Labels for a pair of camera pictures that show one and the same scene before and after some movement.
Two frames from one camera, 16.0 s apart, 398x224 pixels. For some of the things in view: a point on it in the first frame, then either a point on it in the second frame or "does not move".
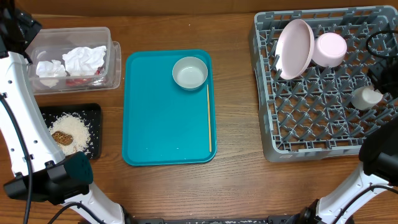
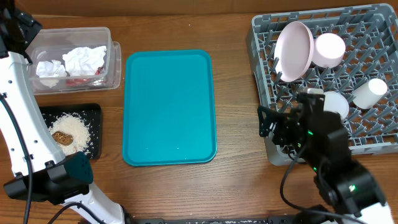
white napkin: x=84 y=61 does not move
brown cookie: x=62 y=138 does not move
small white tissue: x=49 y=73 does not move
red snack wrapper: x=94 y=81 does not move
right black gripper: x=382 y=75 -> x=284 y=124
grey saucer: x=189 y=73 -> x=336 y=102
